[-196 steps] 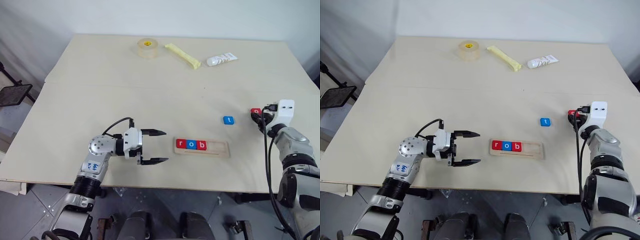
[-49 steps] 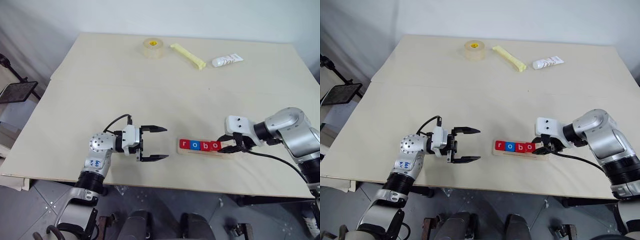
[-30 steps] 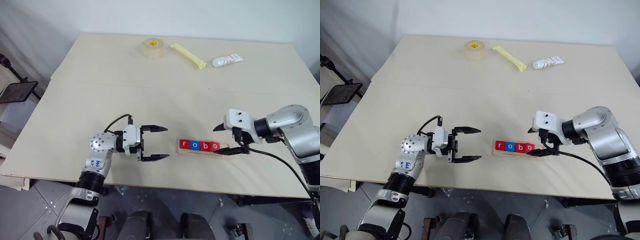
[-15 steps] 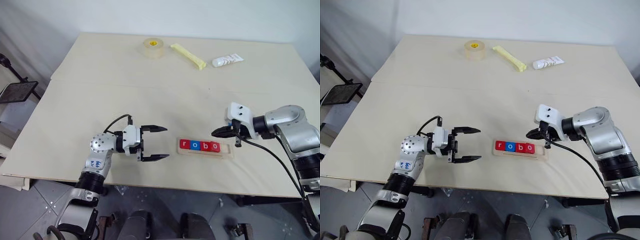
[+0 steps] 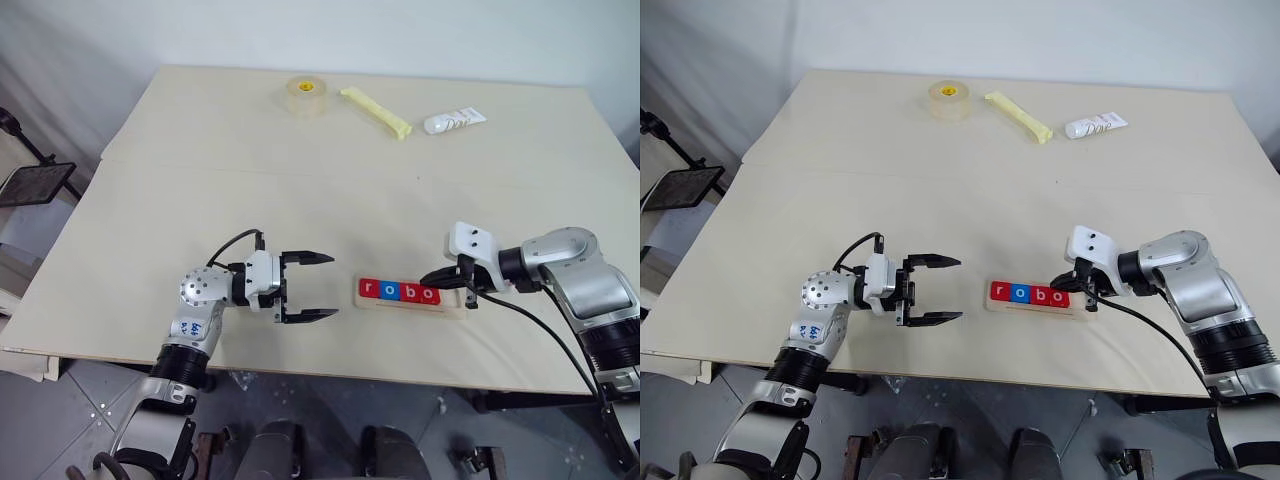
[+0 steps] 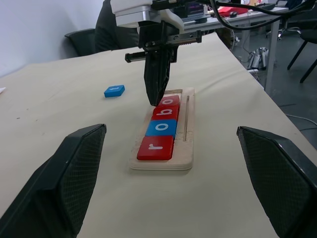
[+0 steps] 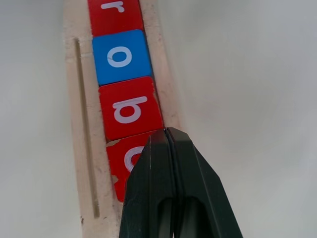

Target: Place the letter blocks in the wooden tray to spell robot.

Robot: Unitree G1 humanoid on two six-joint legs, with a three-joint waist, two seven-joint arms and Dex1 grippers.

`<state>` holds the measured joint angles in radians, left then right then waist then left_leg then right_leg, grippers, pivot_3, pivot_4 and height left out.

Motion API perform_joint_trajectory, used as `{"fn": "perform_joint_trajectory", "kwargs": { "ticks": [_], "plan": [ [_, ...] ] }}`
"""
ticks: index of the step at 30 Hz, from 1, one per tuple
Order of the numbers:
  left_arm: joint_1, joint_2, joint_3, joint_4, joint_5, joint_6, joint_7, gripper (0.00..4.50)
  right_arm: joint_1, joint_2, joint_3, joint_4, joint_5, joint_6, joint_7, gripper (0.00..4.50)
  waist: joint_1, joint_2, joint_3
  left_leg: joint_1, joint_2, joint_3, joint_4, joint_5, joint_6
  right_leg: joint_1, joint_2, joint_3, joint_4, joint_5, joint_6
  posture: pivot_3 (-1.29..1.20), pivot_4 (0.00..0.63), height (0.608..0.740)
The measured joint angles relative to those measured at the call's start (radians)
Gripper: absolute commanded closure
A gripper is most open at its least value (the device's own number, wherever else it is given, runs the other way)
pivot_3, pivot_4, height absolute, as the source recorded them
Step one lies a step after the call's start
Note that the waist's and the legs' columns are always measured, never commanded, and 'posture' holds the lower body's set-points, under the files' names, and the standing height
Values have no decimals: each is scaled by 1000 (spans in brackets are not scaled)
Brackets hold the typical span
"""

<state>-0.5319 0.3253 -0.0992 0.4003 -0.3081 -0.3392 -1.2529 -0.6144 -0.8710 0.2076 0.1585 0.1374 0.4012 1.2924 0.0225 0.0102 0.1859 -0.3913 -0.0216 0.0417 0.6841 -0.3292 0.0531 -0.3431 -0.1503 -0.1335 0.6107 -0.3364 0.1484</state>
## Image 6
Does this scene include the red letter tile o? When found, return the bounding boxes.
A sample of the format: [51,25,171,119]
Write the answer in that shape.
[158,95,181,108]

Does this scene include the silver parts on floor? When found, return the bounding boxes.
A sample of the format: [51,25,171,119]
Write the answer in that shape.
[247,46,269,71]

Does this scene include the black box on desk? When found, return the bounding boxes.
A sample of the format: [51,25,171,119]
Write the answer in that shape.
[186,2,209,19]

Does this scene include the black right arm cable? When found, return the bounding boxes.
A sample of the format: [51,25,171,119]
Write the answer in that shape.
[209,0,317,31]

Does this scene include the blue letter tile o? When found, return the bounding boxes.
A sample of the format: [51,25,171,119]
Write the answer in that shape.
[145,119,178,138]

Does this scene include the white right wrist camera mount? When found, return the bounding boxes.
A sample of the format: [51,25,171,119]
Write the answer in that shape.
[110,0,184,32]

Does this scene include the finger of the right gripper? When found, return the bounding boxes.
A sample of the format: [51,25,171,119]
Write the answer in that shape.
[143,49,161,107]
[157,48,172,105]

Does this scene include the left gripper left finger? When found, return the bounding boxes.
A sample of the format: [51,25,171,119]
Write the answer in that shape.
[0,123,107,238]

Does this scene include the black office chair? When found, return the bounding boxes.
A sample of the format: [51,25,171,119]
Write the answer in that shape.
[286,14,317,84]
[64,28,98,58]

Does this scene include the wooden letter tray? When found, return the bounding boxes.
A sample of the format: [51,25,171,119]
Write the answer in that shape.
[129,87,195,172]

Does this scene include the red letter tile r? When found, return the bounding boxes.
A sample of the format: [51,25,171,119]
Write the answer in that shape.
[136,135,175,162]

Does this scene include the blue letter tile t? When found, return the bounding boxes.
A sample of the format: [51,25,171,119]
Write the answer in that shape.
[103,84,126,99]

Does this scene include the red object on desk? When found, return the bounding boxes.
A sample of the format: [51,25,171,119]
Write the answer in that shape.
[217,6,251,17]

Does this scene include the grey office desk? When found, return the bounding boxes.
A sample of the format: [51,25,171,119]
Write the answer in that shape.
[182,4,289,91]

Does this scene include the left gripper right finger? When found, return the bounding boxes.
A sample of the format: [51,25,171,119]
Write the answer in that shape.
[236,125,317,238]

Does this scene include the person in dark clothing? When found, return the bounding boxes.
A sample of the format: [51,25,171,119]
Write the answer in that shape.
[95,0,140,54]

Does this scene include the red letter tile b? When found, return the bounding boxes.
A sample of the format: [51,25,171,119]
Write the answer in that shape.
[151,105,180,122]

